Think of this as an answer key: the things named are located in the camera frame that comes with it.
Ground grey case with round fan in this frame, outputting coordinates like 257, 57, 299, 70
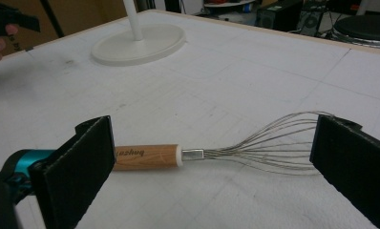
300, 9, 327, 37

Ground black computer tower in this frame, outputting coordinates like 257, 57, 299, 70
255, 0, 305, 31

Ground black round stool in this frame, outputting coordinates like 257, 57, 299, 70
331, 14, 380, 52

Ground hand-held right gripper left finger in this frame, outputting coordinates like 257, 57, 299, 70
30, 114, 116, 229

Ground brown cardboard box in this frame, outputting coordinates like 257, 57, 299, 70
0, 0, 129, 56

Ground white round stand base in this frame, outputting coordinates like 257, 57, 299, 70
90, 0, 187, 68

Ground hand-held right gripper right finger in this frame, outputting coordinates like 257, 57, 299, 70
308, 114, 380, 229

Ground wire whisk with wooden handle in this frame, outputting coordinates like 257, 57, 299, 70
113, 111, 336, 177

